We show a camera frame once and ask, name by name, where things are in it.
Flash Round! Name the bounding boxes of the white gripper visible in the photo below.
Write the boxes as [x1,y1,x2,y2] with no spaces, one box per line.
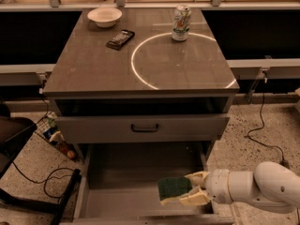
[179,169,233,206]

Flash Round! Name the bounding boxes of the green yellow sponge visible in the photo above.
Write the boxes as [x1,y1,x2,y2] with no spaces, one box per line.
[157,177,192,205]

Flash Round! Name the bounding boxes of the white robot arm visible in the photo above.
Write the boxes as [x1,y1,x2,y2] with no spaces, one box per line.
[179,161,300,214]

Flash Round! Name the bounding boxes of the open grey lower drawer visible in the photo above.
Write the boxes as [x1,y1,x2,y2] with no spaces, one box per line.
[60,142,233,225]

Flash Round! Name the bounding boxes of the grey drawer cabinet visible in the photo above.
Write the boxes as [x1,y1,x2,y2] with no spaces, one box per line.
[42,7,241,161]

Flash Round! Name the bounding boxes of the white green soda can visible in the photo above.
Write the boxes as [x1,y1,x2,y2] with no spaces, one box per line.
[172,5,191,41]

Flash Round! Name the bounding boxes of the black snack bar packet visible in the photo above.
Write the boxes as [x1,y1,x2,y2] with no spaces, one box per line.
[106,29,135,51]

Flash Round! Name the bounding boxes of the black chair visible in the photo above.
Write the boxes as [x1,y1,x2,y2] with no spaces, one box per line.
[0,103,83,225]

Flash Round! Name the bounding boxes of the white ceramic bowl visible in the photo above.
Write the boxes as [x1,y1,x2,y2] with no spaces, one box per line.
[87,7,122,28]

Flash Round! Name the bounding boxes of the black power adapter cable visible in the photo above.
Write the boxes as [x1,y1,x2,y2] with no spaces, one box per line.
[244,75,291,171]

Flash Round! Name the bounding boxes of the grey top drawer with handle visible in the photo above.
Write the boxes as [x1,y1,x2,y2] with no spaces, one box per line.
[56,114,229,143]

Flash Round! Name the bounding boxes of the black floor cable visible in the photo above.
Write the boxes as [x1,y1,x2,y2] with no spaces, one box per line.
[12,161,78,200]

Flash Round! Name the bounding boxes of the wire basket with items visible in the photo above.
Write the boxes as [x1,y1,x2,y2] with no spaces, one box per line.
[36,112,78,160]

